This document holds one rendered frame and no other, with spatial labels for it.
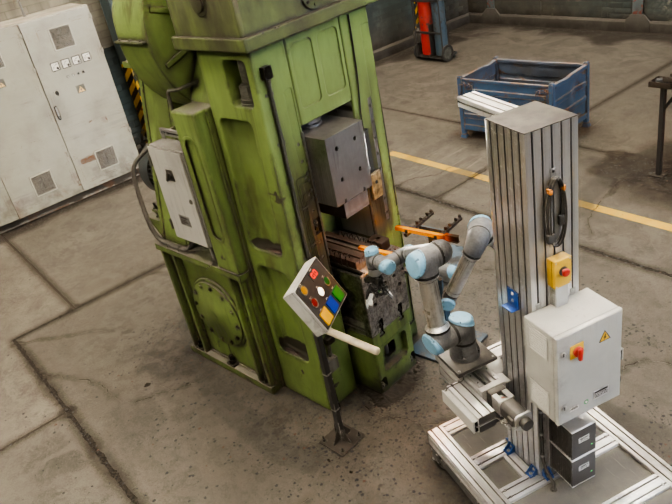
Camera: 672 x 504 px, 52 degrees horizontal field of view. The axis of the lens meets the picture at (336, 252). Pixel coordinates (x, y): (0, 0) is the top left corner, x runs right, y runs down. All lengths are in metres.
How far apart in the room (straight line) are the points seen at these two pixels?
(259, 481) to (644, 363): 2.45
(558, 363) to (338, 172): 1.56
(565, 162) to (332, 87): 1.53
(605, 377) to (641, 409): 1.22
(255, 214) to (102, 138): 5.00
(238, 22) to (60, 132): 5.54
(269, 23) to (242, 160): 0.82
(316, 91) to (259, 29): 0.53
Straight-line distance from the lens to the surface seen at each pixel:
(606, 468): 3.78
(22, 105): 8.49
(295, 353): 4.44
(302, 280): 3.51
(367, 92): 4.04
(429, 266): 3.04
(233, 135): 3.85
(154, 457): 4.63
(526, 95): 7.49
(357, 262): 4.00
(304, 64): 3.68
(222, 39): 3.45
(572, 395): 3.12
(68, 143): 8.69
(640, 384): 4.55
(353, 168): 3.81
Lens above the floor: 3.01
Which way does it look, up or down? 29 degrees down
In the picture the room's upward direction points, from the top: 12 degrees counter-clockwise
